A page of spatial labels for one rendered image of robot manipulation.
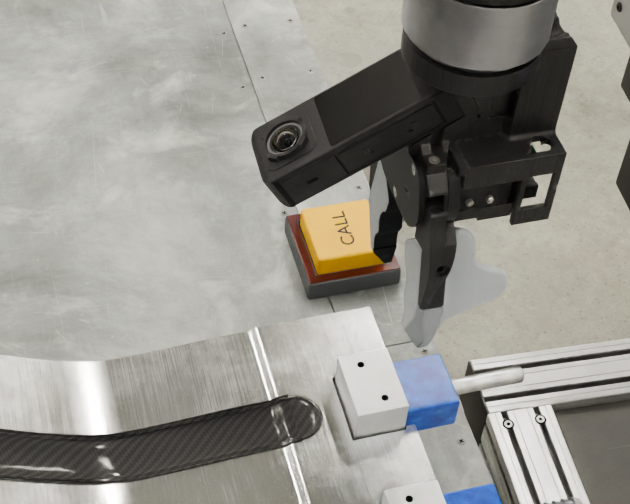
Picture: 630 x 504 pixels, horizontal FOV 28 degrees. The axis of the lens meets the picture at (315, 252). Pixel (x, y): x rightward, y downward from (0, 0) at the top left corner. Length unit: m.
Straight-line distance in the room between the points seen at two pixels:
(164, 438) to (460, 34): 0.39
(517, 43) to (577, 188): 1.73
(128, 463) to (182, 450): 0.04
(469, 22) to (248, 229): 0.53
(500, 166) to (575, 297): 1.49
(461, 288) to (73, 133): 0.55
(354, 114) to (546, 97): 0.10
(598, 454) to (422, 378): 0.87
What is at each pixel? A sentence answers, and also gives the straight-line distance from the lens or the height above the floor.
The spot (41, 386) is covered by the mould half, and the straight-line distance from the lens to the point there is 0.88.
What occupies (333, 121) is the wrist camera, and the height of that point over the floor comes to 1.16.
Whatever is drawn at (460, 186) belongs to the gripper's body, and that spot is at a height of 1.13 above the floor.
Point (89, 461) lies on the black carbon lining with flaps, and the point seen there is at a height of 0.88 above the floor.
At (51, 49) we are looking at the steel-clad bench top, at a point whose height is 0.80.
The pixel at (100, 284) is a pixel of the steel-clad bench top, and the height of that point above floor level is 0.80.
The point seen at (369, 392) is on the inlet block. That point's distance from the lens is 0.85.
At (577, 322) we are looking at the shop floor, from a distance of 2.12.
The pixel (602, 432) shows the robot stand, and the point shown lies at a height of 0.21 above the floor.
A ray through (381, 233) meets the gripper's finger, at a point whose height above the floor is 1.03.
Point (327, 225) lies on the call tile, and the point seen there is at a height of 0.84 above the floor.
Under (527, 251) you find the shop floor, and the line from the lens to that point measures 2.21.
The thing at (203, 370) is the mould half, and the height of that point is 0.89.
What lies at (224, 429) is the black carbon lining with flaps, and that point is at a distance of 0.87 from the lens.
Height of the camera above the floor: 1.61
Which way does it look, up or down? 48 degrees down
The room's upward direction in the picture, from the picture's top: 5 degrees clockwise
